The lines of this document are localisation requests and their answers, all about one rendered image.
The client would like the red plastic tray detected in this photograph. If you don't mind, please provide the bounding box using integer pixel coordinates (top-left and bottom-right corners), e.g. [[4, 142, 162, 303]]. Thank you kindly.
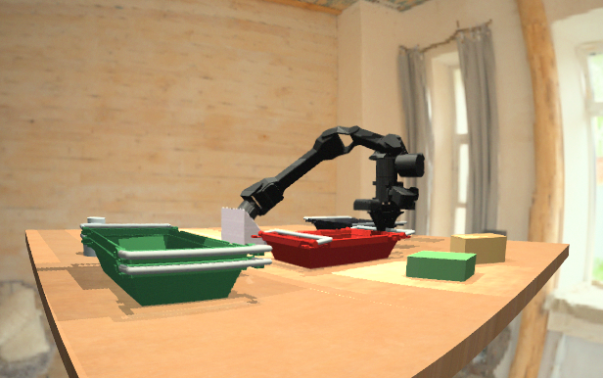
[[251, 227, 410, 269]]

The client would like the tan block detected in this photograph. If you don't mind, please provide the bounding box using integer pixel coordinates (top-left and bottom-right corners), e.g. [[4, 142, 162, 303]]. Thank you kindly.
[[449, 233, 507, 265]]

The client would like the green rectangular block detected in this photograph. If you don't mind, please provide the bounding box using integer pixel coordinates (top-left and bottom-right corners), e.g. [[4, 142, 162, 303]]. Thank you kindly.
[[405, 251, 477, 282]]

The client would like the grey cylinder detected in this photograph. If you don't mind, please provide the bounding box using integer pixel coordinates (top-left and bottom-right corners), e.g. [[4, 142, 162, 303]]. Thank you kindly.
[[87, 216, 106, 224], [83, 223, 97, 258]]

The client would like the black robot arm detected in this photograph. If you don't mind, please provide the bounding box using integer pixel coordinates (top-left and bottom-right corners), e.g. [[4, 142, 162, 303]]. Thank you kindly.
[[237, 125, 425, 220]]

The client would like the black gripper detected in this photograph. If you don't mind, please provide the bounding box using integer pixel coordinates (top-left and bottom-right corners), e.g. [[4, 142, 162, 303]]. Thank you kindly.
[[353, 176, 415, 232]]

